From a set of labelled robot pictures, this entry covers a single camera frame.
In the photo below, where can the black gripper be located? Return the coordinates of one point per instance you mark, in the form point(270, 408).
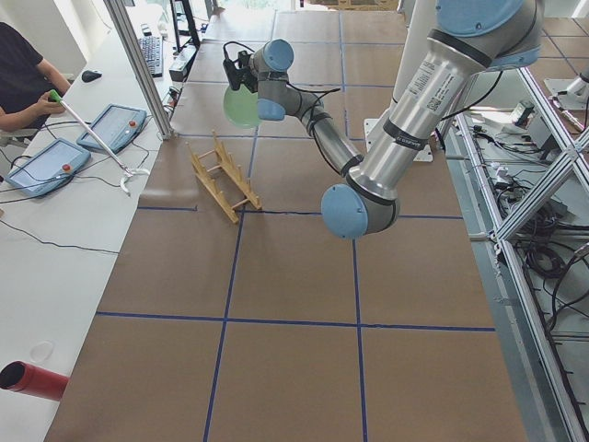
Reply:
point(251, 82)

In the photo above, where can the black computer mouse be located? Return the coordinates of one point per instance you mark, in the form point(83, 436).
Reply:
point(89, 76)

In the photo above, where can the aluminium frame post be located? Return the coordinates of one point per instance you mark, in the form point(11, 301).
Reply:
point(123, 25)

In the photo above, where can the light green plate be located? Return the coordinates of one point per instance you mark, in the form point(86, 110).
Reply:
point(240, 107)

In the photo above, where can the red water bottle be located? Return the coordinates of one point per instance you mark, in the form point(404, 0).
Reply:
point(32, 380)

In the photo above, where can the seated person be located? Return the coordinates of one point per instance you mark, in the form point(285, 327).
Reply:
point(27, 79)

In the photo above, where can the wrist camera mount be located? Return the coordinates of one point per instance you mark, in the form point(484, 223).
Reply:
point(231, 68)

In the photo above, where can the far teach pendant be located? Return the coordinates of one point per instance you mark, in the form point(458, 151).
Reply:
point(117, 125)

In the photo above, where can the teach pendant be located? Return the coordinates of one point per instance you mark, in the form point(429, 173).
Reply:
point(117, 125)
point(52, 167)

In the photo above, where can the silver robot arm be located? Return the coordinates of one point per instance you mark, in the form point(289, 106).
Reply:
point(462, 38)

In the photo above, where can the wooden plate rack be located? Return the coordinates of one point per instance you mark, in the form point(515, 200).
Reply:
point(217, 167)

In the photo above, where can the black keyboard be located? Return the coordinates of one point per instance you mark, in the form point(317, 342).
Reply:
point(151, 48)

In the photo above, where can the near teach pendant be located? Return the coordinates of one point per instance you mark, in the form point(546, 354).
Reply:
point(52, 167)

